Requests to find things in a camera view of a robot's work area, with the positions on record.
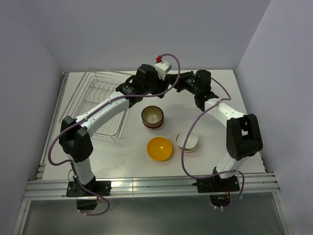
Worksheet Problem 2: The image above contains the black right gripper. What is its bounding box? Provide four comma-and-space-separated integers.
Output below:
167, 71, 200, 95

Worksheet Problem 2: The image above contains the green white square bowl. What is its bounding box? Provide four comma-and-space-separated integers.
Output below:
176, 131, 199, 152

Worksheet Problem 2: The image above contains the yellow plastic bowl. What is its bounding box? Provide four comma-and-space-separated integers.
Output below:
146, 137, 173, 162

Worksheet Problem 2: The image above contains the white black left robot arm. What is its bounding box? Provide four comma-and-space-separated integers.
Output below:
59, 60, 172, 195

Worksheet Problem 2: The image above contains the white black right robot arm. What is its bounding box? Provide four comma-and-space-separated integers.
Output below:
169, 70, 263, 191

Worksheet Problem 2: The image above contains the red striped beige bowl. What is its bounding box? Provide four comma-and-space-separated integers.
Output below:
141, 106, 164, 129

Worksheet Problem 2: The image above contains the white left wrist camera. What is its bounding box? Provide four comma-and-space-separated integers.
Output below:
154, 60, 172, 81

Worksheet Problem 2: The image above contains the metal wire dish rack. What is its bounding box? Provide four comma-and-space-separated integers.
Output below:
59, 70, 131, 141

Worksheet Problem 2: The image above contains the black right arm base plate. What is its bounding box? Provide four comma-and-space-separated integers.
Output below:
192, 176, 240, 193

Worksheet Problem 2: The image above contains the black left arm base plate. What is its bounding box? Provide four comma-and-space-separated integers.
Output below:
66, 181, 111, 197

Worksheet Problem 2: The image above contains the black box under rail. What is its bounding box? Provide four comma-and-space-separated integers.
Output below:
76, 199, 97, 211

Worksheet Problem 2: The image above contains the aluminium frame rail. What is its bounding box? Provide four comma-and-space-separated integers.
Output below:
23, 173, 280, 201

